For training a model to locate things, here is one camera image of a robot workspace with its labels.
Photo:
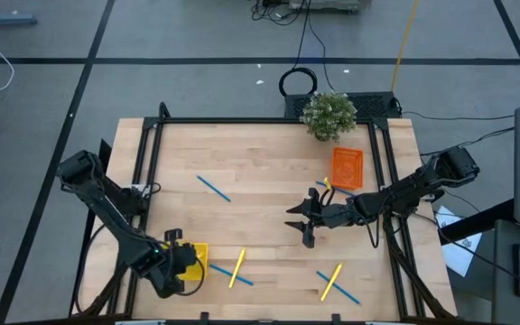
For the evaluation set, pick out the black aluminium table frame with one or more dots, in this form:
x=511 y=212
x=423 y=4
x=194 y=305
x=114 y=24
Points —
x=264 y=120

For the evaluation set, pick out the black perforated equipment box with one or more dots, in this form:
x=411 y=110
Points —
x=377 y=106

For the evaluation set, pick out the white paper sheet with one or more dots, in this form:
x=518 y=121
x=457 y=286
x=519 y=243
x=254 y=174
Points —
x=461 y=257

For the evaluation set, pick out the grey equipment case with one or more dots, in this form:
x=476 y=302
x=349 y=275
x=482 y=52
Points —
x=327 y=4

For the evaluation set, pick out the black corner bracket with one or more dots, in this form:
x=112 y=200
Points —
x=164 y=112

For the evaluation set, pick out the black desk leg bar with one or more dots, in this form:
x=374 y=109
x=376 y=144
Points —
x=476 y=221

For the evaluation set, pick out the yellow plastic basket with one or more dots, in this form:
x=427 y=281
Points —
x=202 y=257

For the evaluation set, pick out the grey desk with keyboard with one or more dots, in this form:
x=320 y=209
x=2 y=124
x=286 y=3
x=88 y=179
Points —
x=504 y=280

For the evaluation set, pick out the blue pencil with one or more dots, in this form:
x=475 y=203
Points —
x=350 y=296
x=343 y=191
x=224 y=271
x=213 y=188

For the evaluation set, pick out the orange plastic basket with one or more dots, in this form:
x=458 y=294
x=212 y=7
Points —
x=348 y=167

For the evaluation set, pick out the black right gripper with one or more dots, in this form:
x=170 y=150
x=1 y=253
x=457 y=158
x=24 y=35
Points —
x=337 y=214

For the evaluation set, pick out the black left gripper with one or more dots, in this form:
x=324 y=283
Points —
x=183 y=259

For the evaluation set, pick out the grey table foot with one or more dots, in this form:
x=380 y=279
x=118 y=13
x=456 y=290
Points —
x=12 y=20

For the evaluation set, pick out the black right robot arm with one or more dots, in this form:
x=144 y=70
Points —
x=404 y=192

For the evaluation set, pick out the potted green plant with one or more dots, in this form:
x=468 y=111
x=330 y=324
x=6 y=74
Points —
x=327 y=115

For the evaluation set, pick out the black frame clamp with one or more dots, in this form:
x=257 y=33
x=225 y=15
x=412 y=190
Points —
x=336 y=318
x=204 y=317

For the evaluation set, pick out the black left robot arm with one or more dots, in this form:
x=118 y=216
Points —
x=106 y=212

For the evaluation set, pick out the yellow pen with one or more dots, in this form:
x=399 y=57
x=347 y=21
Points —
x=327 y=183
x=237 y=268
x=331 y=282

